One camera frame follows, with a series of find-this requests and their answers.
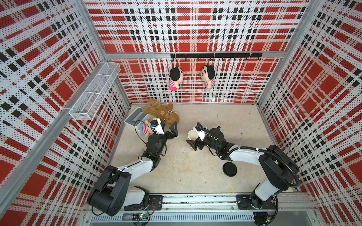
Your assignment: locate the black plastic cup lid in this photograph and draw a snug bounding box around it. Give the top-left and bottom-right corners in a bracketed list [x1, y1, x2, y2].
[222, 162, 238, 177]

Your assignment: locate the printed paper milk tea cup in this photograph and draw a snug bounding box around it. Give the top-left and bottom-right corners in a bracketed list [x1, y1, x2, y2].
[189, 141, 198, 151]

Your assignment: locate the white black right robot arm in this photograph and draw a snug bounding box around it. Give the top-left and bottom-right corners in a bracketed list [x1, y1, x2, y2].
[186, 124, 300, 210]

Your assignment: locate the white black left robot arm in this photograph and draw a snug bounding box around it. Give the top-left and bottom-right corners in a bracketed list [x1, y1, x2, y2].
[87, 122, 178, 216]

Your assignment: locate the striped shirt boy plush doll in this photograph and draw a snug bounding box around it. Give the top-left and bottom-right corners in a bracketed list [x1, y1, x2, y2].
[136, 120, 154, 137]

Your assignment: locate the brown capybara plush toy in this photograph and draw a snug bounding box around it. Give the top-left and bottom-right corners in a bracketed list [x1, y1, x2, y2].
[142, 98, 180, 126]

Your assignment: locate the white grey tissue box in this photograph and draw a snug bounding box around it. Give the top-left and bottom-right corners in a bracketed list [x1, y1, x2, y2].
[125, 107, 147, 126]

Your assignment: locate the pink hanging plush doll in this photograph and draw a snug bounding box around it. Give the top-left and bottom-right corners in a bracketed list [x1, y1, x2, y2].
[169, 67, 183, 91]

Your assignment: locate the blue hanging plush doll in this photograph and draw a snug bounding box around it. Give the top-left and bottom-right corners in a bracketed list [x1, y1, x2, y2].
[201, 65, 216, 90]

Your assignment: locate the green circuit board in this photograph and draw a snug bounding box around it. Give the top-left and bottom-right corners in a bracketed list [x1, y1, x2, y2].
[122, 213, 149, 222]

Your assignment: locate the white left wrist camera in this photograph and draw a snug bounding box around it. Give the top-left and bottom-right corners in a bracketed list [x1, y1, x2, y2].
[150, 118, 165, 135]

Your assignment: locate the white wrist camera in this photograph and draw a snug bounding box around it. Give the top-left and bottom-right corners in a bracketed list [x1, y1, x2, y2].
[193, 125, 207, 141]
[150, 118, 165, 135]

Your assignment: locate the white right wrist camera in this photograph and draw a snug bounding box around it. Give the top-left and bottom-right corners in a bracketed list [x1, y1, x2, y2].
[193, 125, 207, 141]

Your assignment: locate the white wire mesh shelf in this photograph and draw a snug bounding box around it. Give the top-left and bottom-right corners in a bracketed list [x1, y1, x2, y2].
[69, 62, 120, 121]

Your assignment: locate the black wall hook rail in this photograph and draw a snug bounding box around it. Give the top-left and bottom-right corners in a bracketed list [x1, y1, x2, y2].
[170, 53, 263, 59]

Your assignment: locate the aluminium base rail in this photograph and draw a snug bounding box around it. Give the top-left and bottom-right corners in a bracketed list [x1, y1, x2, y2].
[81, 192, 323, 226]

